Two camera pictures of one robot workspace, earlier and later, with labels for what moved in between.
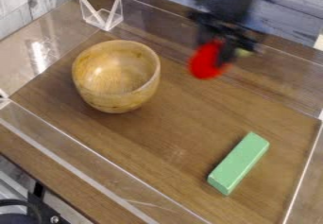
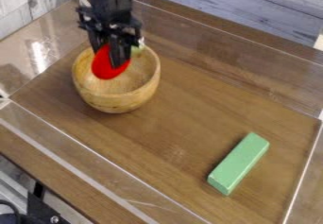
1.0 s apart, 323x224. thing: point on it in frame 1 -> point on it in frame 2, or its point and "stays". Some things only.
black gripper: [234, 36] -> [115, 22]
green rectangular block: [238, 163] stays
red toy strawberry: [204, 58] -> [103, 65]
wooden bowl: [117, 74] stays
